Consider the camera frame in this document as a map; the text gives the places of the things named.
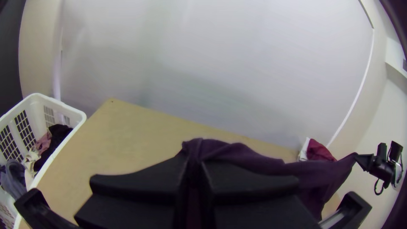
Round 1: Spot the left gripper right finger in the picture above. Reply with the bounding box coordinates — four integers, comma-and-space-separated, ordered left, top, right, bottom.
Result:
202, 160, 322, 229

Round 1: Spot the black cable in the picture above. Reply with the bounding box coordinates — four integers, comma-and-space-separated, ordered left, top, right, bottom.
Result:
374, 177, 387, 195

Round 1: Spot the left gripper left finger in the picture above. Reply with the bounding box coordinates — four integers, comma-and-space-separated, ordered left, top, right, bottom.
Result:
74, 155, 189, 229

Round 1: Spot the heap of clothes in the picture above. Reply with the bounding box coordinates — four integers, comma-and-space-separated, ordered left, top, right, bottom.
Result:
0, 124, 74, 201

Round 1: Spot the dark t-shirt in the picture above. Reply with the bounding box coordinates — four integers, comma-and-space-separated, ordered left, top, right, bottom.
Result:
180, 137, 359, 229

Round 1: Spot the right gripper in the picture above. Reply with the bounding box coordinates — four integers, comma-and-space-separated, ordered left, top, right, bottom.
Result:
354, 154, 397, 189

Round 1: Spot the white laundry basket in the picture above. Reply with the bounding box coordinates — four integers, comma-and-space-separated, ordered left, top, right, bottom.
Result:
0, 92, 87, 229

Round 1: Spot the pile of folded clothes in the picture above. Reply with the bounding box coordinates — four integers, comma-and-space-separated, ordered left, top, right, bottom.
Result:
298, 137, 337, 162

